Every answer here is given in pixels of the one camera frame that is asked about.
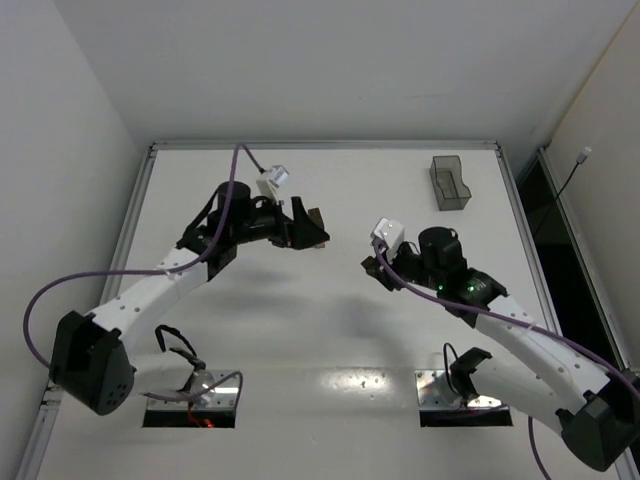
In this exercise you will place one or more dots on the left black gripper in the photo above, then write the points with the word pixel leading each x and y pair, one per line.
pixel 290 231

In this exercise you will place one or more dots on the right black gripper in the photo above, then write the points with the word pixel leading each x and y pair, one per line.
pixel 388 270

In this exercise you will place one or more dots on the dark brown wood cube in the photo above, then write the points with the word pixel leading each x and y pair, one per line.
pixel 371 266

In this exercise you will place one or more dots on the smoky transparent plastic bin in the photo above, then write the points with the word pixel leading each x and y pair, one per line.
pixel 451 192

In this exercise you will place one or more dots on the dark brown arch block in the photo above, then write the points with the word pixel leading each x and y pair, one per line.
pixel 316 216

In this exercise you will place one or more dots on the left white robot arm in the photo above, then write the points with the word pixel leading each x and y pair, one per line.
pixel 91 358

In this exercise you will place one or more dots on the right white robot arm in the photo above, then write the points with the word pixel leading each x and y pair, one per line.
pixel 590 404

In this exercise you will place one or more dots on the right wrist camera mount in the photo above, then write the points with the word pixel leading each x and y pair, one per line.
pixel 391 233

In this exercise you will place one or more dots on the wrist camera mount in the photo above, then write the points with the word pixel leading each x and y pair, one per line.
pixel 270 181
pixel 391 233

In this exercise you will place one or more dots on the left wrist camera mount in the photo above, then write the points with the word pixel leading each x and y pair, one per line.
pixel 270 181

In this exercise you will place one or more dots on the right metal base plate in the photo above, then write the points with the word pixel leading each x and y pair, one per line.
pixel 435 396

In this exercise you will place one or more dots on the metal base plate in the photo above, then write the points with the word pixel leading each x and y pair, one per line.
pixel 225 385
pixel 435 396

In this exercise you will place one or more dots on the aluminium table frame rail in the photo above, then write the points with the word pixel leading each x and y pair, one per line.
pixel 329 145

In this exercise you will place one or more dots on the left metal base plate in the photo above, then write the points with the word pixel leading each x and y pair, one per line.
pixel 225 385

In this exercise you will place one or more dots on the black cable white plug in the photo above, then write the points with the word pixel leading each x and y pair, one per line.
pixel 579 161

